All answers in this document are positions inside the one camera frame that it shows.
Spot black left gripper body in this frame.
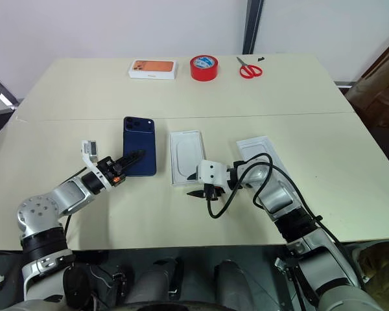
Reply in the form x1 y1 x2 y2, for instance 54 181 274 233
99 156 128 189

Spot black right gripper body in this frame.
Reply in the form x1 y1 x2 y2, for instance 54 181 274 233
202 183 227 202

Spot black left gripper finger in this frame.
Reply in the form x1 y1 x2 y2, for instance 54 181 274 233
119 154 147 174
116 150 147 167

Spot dark blue smartphone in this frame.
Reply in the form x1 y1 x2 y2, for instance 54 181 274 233
121 116 158 178

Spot white phone box base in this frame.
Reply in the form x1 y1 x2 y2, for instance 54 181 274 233
169 130 209 189

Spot white phone box lid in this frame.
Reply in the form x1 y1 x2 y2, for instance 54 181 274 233
235 135 288 178

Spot white box with orange print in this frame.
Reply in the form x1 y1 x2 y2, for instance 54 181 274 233
127 58 180 81

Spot brown cardboard box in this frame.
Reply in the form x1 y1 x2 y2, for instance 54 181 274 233
344 32 389 131

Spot dark rounded robot leg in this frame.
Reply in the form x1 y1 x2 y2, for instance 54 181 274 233
213 259 264 309
125 257 185 306

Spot red tape roll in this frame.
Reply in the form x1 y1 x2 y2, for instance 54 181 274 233
189 54 218 82

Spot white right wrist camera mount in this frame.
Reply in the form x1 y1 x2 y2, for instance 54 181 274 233
197 159 230 188

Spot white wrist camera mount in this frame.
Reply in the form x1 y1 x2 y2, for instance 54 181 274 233
80 139 113 192
197 159 230 188

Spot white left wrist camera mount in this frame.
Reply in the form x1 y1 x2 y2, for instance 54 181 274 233
80 139 113 192

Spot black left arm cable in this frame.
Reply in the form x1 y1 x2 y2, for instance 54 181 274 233
62 212 73 236

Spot red handled scissors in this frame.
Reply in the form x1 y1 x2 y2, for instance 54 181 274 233
235 56 265 80

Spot grey metal frame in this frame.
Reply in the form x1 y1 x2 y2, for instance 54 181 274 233
0 69 21 115

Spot dark grey vertical post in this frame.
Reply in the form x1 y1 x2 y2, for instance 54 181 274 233
241 0 266 55

